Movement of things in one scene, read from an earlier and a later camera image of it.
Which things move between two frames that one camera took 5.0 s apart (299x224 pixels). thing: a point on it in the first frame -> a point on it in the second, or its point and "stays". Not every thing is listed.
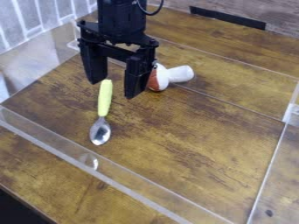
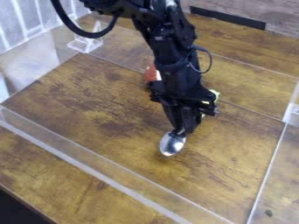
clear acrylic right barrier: x=276 y=203 stays
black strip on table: x=228 y=17 stays
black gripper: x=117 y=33 -> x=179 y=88
